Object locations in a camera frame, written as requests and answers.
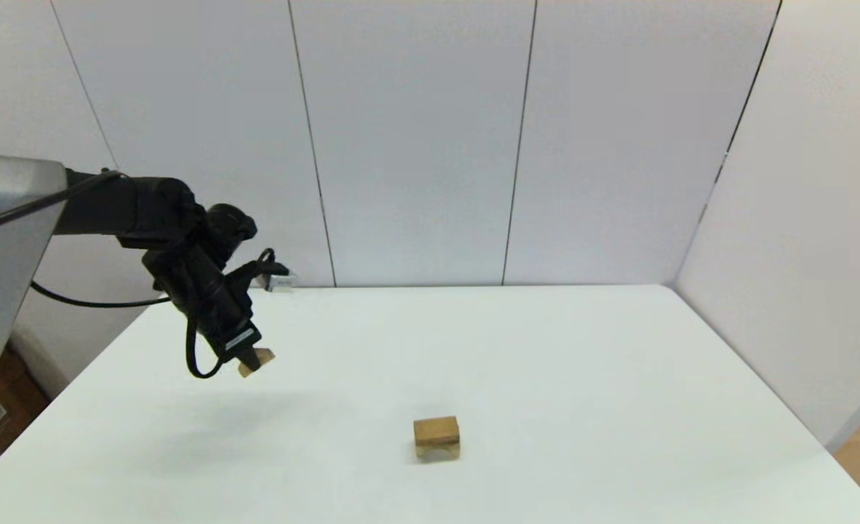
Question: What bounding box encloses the brown cardboard box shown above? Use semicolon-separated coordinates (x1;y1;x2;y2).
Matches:
0;349;52;477

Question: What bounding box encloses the triangular wooden building block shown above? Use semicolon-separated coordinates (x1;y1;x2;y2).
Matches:
238;348;276;378

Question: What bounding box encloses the rectangular wooden building block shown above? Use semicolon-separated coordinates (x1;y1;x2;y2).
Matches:
413;416;461;447

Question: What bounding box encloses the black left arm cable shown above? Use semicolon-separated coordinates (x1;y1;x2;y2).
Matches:
0;169;290;380

